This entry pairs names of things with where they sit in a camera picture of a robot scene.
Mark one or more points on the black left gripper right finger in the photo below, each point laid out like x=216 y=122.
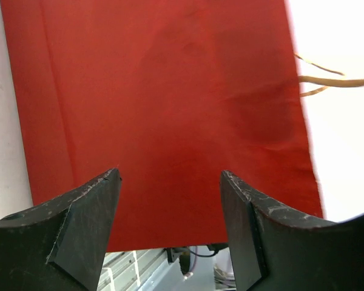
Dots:
x=276 y=247

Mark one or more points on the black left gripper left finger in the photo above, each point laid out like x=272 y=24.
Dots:
x=60 y=244

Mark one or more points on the aluminium frame rail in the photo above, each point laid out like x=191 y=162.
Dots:
x=140 y=270

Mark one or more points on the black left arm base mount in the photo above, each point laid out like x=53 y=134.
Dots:
x=187 y=260

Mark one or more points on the red brown paper bag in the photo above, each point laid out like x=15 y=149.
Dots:
x=171 y=93

